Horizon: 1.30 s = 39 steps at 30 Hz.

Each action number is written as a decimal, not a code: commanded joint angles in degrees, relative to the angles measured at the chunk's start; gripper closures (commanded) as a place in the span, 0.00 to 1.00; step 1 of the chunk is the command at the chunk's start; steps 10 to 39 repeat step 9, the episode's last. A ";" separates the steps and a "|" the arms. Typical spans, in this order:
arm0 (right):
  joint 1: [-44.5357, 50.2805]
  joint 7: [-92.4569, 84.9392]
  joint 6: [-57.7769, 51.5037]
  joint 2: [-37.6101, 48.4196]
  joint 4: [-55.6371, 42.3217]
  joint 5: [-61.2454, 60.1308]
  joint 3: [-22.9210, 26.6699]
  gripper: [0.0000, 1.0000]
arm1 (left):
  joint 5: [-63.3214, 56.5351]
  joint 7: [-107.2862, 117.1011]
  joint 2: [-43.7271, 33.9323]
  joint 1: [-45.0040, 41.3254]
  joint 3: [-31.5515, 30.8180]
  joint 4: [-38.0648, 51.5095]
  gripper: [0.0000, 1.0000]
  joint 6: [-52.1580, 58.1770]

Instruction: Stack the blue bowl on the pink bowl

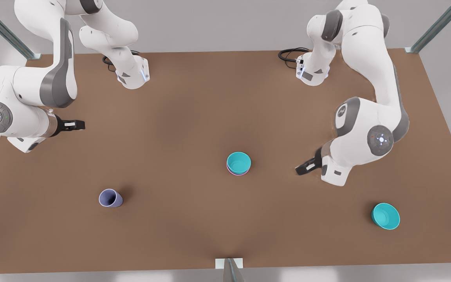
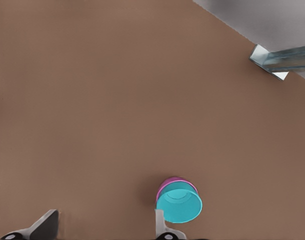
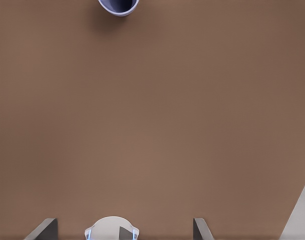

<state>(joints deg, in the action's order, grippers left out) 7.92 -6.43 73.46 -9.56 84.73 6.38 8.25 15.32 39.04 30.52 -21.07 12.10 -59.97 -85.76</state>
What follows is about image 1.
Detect blue bowl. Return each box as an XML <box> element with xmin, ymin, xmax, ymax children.
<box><xmin>226</xmin><ymin>152</ymin><xmax>252</xmax><ymax>175</ymax></box>
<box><xmin>371</xmin><ymin>202</ymin><xmax>401</xmax><ymax>231</ymax></box>

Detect purple cup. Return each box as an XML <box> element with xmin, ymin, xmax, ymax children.
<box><xmin>99</xmin><ymin>188</ymin><xmax>124</xmax><ymax>208</ymax></box>

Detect black cable loop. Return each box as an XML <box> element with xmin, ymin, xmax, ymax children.
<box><xmin>102</xmin><ymin>50</ymin><xmax>141</xmax><ymax>73</ymax></box>
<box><xmin>278</xmin><ymin>47</ymin><xmax>310</xmax><ymax>71</ymax></box>

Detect silver frame post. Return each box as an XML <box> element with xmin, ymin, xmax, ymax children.
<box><xmin>0</xmin><ymin>0</ymin><xmax>42</xmax><ymax>60</ymax></box>
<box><xmin>404</xmin><ymin>0</ymin><xmax>451</xmax><ymax>54</ymax></box>
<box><xmin>215</xmin><ymin>257</ymin><xmax>245</xmax><ymax>282</ymax></box>

